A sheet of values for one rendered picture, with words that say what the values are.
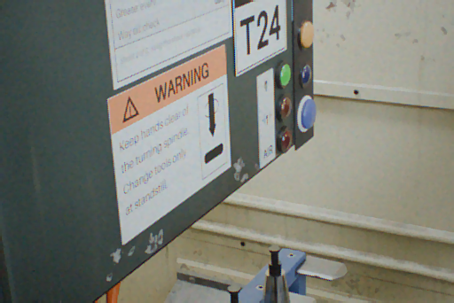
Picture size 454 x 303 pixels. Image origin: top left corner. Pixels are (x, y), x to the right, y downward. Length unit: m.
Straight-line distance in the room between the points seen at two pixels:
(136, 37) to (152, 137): 0.07
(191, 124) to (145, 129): 0.06
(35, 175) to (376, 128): 1.16
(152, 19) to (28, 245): 0.18
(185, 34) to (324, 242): 1.17
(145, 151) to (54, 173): 0.10
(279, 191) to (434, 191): 0.33
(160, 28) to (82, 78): 0.09
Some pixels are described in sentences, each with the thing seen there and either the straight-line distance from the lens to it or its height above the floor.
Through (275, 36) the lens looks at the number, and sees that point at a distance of 0.74.
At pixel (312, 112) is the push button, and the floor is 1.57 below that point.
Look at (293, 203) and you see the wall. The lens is 1.72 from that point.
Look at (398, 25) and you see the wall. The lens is 1.51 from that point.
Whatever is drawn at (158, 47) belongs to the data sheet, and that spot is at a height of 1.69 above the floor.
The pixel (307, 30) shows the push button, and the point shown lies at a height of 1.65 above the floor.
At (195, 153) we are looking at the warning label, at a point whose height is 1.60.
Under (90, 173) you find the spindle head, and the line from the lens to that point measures 0.53.
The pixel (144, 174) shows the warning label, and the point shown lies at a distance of 0.58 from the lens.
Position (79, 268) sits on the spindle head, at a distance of 0.54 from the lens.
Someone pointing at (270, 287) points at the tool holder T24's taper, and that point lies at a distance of 1.07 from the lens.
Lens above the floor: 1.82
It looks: 21 degrees down
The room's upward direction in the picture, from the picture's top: 3 degrees counter-clockwise
